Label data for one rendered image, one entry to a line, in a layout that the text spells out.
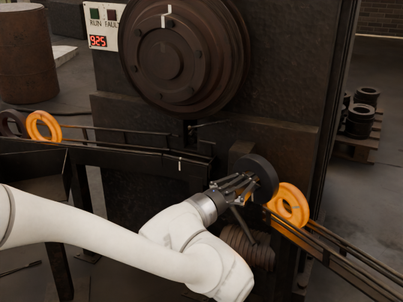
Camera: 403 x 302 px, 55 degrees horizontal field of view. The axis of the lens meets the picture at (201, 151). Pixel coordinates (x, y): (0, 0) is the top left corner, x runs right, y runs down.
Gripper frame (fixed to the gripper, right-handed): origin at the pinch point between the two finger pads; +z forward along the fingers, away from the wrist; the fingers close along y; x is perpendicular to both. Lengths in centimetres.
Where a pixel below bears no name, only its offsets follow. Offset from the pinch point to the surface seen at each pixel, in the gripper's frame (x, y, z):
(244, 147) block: -5.2, -18.2, 16.8
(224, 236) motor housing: -32.5, -12.3, -0.1
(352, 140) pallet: -78, -45, 175
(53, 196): -22, -66, -37
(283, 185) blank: -6.7, 4.3, 9.3
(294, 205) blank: -10.8, 9.9, 7.5
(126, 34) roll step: 33, -56, -2
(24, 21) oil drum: -9, -316, 62
